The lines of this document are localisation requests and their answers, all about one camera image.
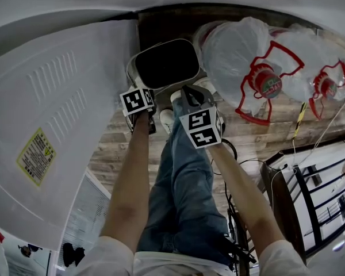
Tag white cable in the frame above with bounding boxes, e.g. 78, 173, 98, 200
270, 96, 345, 212

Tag black and white VR headset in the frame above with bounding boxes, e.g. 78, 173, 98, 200
127, 38, 201, 91

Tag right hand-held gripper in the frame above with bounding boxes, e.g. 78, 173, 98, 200
179, 84, 225, 150

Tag white framed wire glass panel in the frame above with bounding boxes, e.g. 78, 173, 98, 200
45, 168, 112, 276

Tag white water dispenser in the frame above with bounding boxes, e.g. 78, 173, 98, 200
0, 18, 141, 252

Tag person's right forearm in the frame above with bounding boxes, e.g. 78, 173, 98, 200
208, 144, 280, 259

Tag black metal railing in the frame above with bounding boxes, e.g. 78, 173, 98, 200
287, 138, 345, 255

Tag person's left forearm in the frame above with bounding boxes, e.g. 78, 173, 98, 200
103, 110, 152, 247

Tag yellow black striped floor strip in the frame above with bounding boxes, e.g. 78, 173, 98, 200
292, 102, 308, 140

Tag person's blue jeans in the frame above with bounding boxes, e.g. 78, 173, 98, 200
136, 102, 230, 267

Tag person's white printed shirt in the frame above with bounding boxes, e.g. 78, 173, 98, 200
74, 236, 311, 276

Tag black cable bundle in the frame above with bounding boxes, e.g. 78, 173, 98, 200
211, 138, 258, 270

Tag clear water jug red handle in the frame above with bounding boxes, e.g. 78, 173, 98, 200
194, 16, 305, 127
275, 24, 345, 122

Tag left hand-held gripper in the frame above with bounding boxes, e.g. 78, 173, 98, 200
120, 87, 158, 135

